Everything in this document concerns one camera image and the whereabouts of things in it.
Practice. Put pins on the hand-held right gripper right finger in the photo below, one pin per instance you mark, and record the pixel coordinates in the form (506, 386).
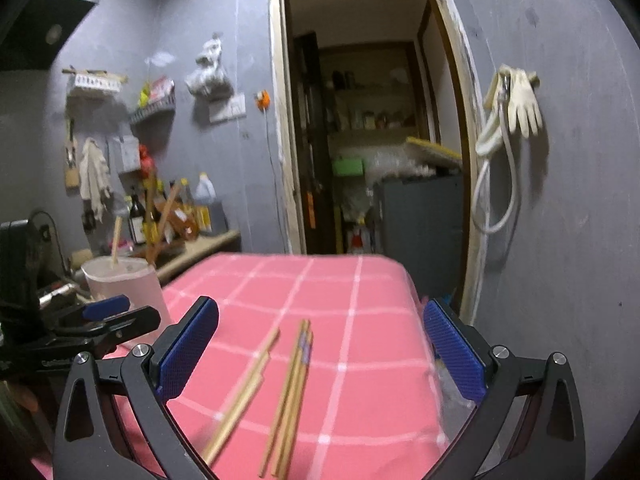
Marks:
(454, 350)

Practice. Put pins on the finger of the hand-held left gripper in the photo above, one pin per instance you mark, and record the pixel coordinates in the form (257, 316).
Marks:
(135, 320)
(107, 307)

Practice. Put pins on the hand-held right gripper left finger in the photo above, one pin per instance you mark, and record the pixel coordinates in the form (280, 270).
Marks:
(187, 350)

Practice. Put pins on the white plastic utensil holder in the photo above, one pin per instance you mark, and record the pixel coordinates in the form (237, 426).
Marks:
(135, 285)

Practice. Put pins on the plain bamboo chopstick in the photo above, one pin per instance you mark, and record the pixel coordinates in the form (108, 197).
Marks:
(116, 240)
(243, 395)

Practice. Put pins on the bundle of purple-banded chopsticks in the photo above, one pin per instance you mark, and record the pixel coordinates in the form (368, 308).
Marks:
(295, 385)

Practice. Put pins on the dark pump bottle white label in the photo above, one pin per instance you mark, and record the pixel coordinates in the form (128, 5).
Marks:
(136, 225)

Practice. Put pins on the beige kitchen counter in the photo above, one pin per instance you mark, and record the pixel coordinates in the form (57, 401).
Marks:
(205, 250)

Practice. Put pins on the pink checked tablecloth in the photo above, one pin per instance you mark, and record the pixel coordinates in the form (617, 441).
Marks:
(350, 320)

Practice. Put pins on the wooden cutting board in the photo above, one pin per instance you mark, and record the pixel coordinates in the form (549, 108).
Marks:
(72, 175)

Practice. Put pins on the white hanging rag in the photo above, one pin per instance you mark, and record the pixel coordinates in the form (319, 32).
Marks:
(94, 175)

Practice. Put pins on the grey cabinet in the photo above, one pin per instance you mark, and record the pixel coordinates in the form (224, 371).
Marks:
(420, 230)

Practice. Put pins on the pale sauce bottle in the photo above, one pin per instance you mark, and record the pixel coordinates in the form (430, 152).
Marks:
(186, 192)

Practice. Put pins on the red white bottle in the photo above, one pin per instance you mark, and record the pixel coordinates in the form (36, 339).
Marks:
(359, 240)

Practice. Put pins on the large cooking oil jug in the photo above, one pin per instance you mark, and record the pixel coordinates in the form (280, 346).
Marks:
(205, 192)

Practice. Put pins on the red plastic bag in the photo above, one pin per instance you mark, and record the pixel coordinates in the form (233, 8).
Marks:
(145, 160)

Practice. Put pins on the crumpled clear plastic bag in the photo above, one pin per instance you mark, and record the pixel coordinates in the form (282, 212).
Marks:
(395, 165)

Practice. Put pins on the yellowish woven sack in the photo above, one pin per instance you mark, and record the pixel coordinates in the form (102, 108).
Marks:
(432, 149)

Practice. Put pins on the green box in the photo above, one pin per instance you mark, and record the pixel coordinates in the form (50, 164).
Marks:
(348, 166)

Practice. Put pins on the yellow green snack packet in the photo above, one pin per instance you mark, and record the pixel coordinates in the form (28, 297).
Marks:
(145, 96)

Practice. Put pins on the red snack packet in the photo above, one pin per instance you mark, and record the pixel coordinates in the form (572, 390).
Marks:
(162, 89)

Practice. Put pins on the dark brown door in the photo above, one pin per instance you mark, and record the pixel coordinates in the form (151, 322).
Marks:
(312, 160)

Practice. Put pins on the wooden storage shelf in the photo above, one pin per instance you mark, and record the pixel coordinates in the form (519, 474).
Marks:
(372, 131)

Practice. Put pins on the black range hood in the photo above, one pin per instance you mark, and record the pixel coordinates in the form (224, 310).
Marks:
(35, 25)

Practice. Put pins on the hanging clear plastic bag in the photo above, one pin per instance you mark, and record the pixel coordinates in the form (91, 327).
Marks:
(210, 77)

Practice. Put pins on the cream rubber gloves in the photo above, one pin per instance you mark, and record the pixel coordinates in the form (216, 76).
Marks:
(525, 105)

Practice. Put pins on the black wall adaptor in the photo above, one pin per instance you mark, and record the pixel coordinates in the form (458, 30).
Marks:
(88, 217)

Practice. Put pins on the grey wall utensil box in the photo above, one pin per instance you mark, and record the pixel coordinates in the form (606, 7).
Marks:
(125, 155)

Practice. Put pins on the grey wall rack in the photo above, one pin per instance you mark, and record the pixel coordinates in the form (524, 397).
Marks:
(152, 111)

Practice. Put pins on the white wall basket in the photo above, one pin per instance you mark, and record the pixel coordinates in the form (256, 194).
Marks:
(95, 81)

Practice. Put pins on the white wall switch panel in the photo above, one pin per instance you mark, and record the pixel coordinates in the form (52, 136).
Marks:
(227, 108)

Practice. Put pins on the pale wooden door frame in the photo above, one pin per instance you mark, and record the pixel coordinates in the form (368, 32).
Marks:
(280, 110)

